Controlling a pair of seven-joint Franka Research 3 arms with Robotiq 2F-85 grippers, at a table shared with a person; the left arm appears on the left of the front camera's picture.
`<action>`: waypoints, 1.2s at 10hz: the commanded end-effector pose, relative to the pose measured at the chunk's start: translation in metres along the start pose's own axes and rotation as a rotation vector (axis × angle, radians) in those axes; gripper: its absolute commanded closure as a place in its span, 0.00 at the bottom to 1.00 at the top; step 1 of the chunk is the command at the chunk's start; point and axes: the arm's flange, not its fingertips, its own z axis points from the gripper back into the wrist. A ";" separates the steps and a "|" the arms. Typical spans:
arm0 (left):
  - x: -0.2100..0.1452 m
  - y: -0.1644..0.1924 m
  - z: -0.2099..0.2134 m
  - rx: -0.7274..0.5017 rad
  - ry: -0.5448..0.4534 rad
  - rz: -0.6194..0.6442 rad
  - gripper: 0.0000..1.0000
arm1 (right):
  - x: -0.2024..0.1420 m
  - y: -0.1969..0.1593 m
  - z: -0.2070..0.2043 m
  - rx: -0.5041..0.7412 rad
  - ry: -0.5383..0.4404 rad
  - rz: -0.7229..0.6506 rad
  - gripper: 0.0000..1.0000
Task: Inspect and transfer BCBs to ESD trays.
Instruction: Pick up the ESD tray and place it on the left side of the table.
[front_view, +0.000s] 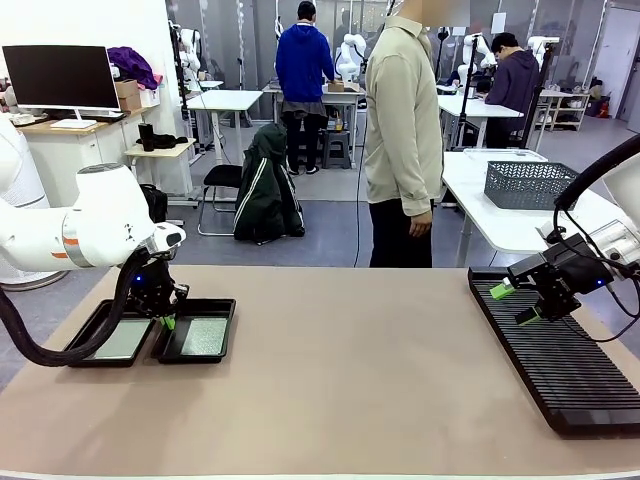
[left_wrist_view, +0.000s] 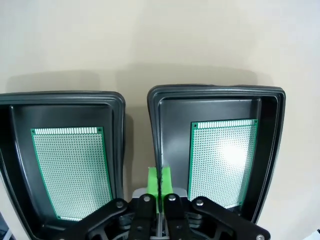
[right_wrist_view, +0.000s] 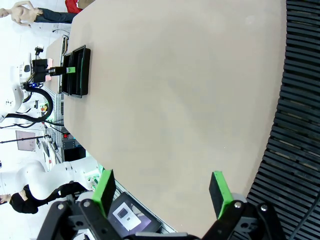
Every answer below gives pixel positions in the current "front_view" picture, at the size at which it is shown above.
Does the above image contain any grey step stool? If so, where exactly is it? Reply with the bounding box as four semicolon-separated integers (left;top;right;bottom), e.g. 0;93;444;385
322;130;354;170

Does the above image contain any green circuit board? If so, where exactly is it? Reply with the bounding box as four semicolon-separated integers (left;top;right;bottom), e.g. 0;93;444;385
178;317;229;357
92;319;153;360

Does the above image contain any white keyboard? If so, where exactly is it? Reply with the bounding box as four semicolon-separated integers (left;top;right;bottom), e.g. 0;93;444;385
49;118;99;131

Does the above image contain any person's right hand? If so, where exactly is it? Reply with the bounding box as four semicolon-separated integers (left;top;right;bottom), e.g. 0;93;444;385
408;212;434;239

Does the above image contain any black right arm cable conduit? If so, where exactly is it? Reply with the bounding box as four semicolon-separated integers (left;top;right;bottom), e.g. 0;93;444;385
552;133;640;211

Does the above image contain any dark green striped jacket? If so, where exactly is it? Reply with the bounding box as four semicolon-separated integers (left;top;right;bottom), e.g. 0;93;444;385
233;123;306;246

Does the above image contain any black cloth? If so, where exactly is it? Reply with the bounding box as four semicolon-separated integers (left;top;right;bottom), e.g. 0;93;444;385
149;133;189;150

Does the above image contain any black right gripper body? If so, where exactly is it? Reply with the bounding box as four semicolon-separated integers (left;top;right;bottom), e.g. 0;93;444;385
537;233;615;321

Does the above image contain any person in purple hoodie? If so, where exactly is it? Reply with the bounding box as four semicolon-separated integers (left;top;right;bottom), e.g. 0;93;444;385
483;32;541;150

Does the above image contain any black slotted board rack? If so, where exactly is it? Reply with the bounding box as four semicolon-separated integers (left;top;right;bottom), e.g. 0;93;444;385
467;266;640;435

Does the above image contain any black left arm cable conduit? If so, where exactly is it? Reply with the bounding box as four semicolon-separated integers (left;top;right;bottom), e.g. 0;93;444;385
0;247;166;369

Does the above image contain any grey mesh basket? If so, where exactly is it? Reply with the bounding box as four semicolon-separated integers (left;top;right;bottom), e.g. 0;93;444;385
483;160;581;211

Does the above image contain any person in blue hoodie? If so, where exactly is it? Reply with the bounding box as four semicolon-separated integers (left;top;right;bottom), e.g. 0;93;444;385
274;0;335;176

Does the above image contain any person in beige shirt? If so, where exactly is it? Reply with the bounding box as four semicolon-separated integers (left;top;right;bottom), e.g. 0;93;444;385
364;0;446;269

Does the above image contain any black chair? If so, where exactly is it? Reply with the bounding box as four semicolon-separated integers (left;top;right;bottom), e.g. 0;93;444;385
198;163;246;237

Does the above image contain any black computer monitor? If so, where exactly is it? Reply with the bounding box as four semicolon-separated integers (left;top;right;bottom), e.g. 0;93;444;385
2;44;121;121

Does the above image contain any black tripod stand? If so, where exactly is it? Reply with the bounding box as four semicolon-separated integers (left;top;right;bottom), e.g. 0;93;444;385
168;20;192;121
457;32;484;151

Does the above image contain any black backpack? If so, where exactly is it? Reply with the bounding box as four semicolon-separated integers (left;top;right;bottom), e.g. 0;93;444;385
139;183;169;224

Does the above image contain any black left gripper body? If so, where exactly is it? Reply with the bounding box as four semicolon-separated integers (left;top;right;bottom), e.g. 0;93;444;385
125;257;176;317

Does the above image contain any large white side table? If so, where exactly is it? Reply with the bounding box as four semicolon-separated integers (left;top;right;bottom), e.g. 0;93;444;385
442;149;640;271

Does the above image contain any white storage shelf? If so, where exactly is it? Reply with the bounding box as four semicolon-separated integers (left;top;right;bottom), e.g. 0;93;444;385
537;89;591;132

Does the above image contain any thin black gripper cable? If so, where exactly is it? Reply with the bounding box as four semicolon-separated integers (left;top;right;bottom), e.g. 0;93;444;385
549;207;640;345

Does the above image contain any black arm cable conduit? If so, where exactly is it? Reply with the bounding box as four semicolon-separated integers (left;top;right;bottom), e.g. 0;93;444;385
0;247;166;369
552;133;640;211

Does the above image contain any white cabinet with wooden top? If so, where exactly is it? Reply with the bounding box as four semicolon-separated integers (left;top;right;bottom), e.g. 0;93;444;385
17;107;146;201

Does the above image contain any black ESD tray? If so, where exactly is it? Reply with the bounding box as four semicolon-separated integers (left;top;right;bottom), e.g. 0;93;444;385
62;298;159;369
150;298;237;365

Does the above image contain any purple cloth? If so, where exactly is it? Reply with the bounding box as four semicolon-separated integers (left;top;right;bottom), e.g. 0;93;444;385
107;47;164;91

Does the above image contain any small wooden-top side table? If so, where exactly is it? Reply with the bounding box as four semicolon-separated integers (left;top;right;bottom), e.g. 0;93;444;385
124;138;197;229

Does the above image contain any beige-sleeved right forearm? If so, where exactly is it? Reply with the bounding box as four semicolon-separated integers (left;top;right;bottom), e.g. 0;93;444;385
397;159;434;217

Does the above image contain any white background table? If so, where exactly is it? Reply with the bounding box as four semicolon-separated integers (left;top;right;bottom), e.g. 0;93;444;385
185;89;265;166
437;93;525;151

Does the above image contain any cardboard box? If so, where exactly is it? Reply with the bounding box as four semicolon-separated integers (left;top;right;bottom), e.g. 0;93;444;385
114;79;143;112

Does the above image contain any wooden-top background table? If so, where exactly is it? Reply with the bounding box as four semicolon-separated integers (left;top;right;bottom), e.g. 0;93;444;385
262;82;369;151

